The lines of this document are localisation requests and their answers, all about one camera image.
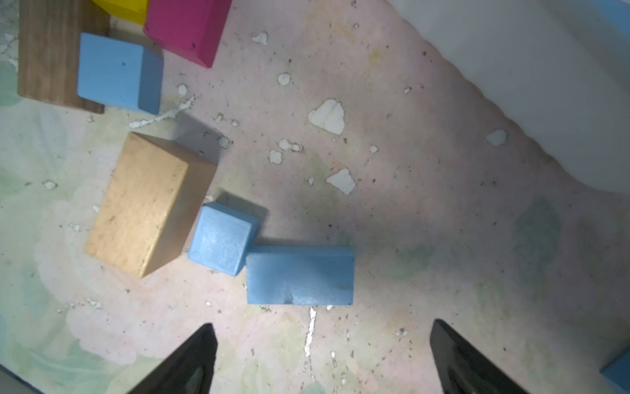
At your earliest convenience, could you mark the white rectangular dish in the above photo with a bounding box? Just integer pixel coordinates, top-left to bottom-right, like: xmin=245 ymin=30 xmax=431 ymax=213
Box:
xmin=393 ymin=1 xmax=629 ymax=193

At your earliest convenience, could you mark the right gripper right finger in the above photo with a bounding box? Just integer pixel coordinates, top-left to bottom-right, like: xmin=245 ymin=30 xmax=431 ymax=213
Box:
xmin=430 ymin=319 xmax=528 ymax=394

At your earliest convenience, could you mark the blue long block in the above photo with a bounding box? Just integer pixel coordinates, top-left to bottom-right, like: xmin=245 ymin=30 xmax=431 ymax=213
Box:
xmin=245 ymin=246 xmax=354 ymax=306

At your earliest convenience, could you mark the yellow block lower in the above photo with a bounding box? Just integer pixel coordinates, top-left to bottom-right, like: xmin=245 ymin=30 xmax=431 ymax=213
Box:
xmin=93 ymin=0 xmax=149 ymax=25

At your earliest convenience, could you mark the blue cube under magenta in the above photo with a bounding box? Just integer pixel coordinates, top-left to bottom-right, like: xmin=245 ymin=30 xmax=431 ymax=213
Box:
xmin=600 ymin=349 xmax=630 ymax=394

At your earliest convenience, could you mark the lower magenta block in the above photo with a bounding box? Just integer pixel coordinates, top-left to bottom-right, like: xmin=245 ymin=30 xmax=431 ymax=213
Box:
xmin=144 ymin=0 xmax=231 ymax=68

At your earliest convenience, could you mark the brown wood block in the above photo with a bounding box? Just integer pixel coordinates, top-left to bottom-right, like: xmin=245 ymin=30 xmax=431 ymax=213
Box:
xmin=17 ymin=0 xmax=110 ymax=114

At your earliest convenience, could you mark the natural wood block lower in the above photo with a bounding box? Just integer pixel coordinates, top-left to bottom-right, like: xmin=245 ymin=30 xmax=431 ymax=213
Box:
xmin=85 ymin=132 xmax=217 ymax=278

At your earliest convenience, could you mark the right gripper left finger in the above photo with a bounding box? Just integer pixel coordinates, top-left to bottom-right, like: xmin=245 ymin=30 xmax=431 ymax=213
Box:
xmin=130 ymin=323 xmax=218 ymax=394

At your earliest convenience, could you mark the small blue cube centre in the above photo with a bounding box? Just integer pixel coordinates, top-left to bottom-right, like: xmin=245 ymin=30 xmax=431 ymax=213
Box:
xmin=188 ymin=202 xmax=259 ymax=277

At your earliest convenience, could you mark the blue cube lower left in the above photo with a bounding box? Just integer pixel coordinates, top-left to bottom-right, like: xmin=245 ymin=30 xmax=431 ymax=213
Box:
xmin=77 ymin=33 xmax=164 ymax=115

